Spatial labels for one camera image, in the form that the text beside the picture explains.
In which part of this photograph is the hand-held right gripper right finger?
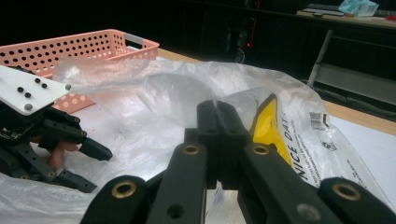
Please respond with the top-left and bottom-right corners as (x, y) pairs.
(218, 100), (250, 191)

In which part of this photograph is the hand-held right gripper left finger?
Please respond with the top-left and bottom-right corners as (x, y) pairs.
(196, 99), (223, 190)

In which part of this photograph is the flat black device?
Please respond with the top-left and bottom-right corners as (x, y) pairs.
(303, 3), (346, 17)

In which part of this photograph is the pink perforated plastic basket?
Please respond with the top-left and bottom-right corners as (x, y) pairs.
(0, 28), (161, 115)

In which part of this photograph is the white table frame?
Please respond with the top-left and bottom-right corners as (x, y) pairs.
(295, 3), (396, 108)

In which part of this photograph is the light blue packet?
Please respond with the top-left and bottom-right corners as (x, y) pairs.
(338, 0), (380, 17)

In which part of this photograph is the black device with red light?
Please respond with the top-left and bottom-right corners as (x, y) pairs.
(227, 0), (263, 63)

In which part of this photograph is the white table board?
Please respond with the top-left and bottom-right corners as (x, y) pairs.
(330, 115), (396, 206)

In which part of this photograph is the clear smiley plastic bag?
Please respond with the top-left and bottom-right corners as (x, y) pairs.
(0, 57), (396, 224)

